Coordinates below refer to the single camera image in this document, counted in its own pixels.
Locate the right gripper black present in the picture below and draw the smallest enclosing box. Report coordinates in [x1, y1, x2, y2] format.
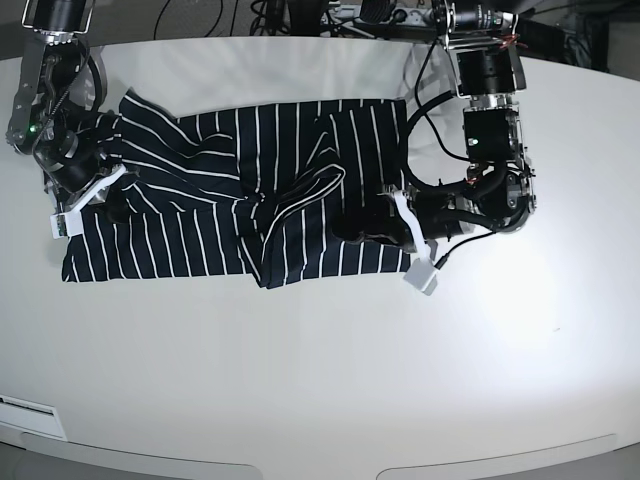
[34, 129, 132, 223]

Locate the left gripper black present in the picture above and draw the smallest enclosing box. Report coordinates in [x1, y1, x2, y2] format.
[332, 187, 479, 250]

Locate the navy white striped T-shirt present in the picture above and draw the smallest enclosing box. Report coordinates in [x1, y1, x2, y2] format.
[61, 92, 410, 289]

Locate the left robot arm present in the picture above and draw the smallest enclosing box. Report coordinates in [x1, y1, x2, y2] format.
[333, 1, 536, 253]

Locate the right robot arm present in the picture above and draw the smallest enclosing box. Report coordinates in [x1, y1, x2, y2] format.
[6, 1, 132, 224]

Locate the white power strip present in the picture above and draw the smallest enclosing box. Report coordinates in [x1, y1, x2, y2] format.
[389, 6, 435, 29]

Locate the white label on table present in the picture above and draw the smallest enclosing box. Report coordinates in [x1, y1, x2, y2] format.
[0, 395, 67, 441]

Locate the black box behind table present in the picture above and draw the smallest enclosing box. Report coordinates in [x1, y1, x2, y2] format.
[516, 16, 565, 58]

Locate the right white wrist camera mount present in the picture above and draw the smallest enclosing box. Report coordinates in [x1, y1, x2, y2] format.
[44, 164, 134, 239]

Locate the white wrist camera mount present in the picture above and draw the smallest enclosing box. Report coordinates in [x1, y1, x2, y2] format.
[44, 164, 134, 239]
[383, 185, 439, 296]

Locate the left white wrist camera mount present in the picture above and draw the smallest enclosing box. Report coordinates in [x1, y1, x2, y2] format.
[383, 185, 439, 296]

